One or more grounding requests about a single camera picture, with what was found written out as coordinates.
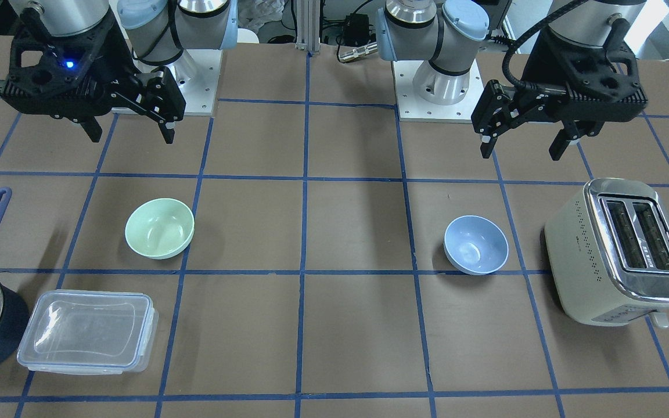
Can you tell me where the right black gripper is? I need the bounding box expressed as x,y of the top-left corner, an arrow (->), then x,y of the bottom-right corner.
1,12 -> 185,145

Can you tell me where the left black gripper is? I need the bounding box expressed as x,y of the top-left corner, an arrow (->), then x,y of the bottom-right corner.
472,20 -> 648,161

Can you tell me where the green bowl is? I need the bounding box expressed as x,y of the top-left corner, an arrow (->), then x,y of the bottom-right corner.
123,198 -> 196,260

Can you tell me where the blue bowl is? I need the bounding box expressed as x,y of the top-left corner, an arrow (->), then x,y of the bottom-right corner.
443,215 -> 509,275

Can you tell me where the cream silver toaster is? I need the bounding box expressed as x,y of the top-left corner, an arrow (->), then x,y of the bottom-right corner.
544,178 -> 669,329

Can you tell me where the clear plastic food container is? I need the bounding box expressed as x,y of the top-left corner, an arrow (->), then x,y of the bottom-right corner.
16,289 -> 159,376

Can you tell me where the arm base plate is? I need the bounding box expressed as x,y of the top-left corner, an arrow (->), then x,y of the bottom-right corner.
392,60 -> 484,124
134,47 -> 223,117

